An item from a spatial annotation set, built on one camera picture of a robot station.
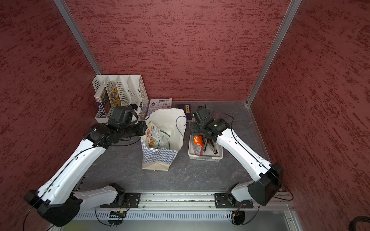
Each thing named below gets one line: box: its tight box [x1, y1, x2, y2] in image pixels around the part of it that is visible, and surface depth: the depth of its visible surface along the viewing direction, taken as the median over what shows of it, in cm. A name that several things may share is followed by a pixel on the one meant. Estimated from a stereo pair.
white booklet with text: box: [148, 98, 172, 111], surface depth 120 cm
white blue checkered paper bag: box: [140, 108, 187, 172], surface depth 80 cm
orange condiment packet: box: [193, 135, 205, 156], surface depth 73 cm
